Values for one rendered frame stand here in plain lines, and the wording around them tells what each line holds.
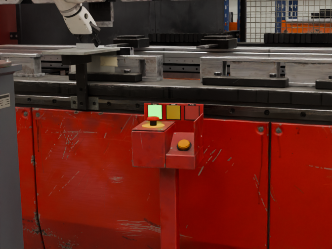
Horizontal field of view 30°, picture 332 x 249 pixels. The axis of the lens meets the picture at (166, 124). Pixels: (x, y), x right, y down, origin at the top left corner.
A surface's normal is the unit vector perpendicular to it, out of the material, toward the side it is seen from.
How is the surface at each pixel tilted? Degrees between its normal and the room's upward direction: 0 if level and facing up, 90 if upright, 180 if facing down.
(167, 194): 90
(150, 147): 90
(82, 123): 90
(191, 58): 90
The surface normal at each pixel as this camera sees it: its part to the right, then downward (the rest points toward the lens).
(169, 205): -0.22, 0.18
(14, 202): 0.94, 0.05
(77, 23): -0.31, 0.77
